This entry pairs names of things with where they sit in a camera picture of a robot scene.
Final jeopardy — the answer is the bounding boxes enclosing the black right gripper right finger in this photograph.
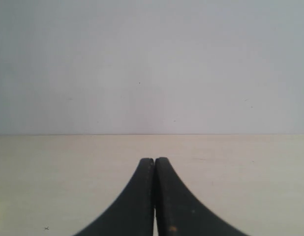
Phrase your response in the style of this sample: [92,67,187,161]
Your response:
[154,157,245,236]

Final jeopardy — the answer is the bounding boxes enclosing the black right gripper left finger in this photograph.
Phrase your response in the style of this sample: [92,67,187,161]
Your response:
[76,158,154,236]

